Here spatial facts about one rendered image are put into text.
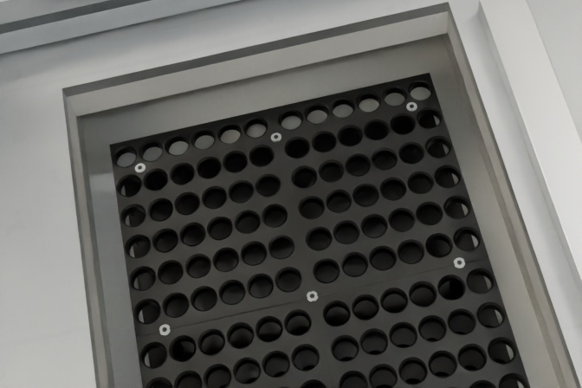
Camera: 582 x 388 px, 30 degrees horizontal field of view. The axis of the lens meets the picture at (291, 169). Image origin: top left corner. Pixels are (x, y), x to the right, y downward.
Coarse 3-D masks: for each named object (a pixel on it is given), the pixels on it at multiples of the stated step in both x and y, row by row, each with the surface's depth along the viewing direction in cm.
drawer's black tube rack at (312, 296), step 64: (320, 128) 57; (384, 128) 60; (128, 192) 60; (192, 192) 56; (256, 192) 56; (320, 192) 56; (384, 192) 59; (448, 192) 55; (128, 256) 55; (192, 256) 55; (256, 256) 57; (320, 256) 54; (384, 256) 57; (448, 256) 53; (192, 320) 53; (256, 320) 53; (320, 320) 52; (384, 320) 52; (448, 320) 52; (192, 384) 54; (256, 384) 51; (320, 384) 51; (384, 384) 53; (448, 384) 50; (512, 384) 53
